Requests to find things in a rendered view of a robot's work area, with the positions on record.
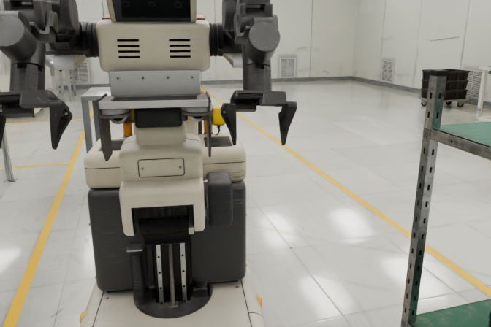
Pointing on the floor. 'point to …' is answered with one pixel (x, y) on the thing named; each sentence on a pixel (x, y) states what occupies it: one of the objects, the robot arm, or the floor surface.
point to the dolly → (451, 90)
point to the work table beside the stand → (93, 112)
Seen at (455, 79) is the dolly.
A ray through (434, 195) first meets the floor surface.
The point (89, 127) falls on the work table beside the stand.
